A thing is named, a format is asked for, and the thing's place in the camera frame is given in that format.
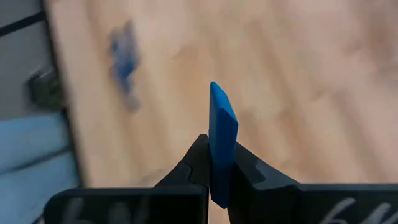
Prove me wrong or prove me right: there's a blue wax crayon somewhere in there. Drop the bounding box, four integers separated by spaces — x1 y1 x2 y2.
108 19 141 113

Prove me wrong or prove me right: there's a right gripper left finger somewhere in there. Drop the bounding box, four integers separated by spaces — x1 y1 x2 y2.
43 134 210 224

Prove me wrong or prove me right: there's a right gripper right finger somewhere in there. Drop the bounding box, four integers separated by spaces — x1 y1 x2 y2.
229 141 398 224

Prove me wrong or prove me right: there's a blue eraser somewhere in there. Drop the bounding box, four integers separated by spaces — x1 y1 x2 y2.
208 81 239 210

